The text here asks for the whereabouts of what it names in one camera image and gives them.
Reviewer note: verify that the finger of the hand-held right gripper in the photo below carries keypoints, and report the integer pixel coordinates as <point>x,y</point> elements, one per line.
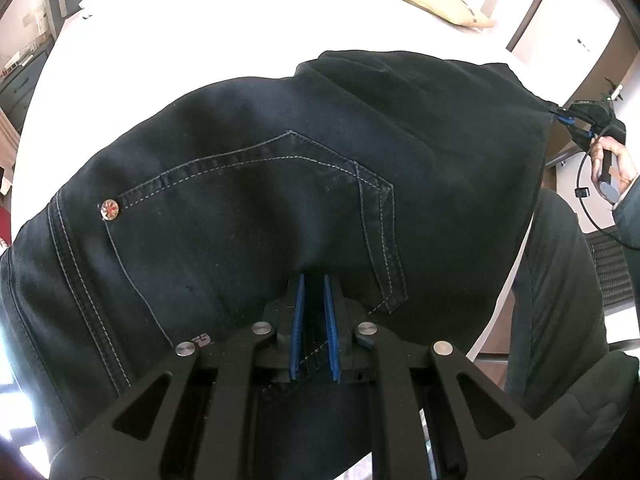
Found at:
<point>564,117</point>
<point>584,135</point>

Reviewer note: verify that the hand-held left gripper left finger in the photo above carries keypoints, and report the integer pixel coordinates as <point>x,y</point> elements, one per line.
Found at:
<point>298,320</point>

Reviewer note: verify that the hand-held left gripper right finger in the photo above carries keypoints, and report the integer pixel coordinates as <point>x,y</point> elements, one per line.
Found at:
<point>330,320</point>

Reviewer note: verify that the black denim pants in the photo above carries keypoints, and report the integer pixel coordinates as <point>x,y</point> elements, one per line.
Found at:
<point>260,200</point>

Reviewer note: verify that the person's right forearm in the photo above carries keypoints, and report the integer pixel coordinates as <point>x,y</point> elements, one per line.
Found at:
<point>629,210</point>

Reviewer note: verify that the person's right hand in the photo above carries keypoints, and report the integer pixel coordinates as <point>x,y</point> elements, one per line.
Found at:
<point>625,165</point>

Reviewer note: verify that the white wardrobe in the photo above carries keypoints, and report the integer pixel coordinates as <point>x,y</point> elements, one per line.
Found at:
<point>550,20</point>

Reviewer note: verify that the black woven mat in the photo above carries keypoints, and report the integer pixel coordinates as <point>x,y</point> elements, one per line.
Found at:
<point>612,270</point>

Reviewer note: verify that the person's leg in dark trousers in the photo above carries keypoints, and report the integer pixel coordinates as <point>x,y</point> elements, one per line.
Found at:
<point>560,310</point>

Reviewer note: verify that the yellow pillow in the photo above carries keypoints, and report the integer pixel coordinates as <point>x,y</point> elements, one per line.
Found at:
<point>430,0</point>

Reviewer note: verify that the white bed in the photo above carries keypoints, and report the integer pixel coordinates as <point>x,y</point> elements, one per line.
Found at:
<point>210,35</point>

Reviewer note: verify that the grey dresser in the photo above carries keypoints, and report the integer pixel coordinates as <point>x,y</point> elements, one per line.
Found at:
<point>20,85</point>

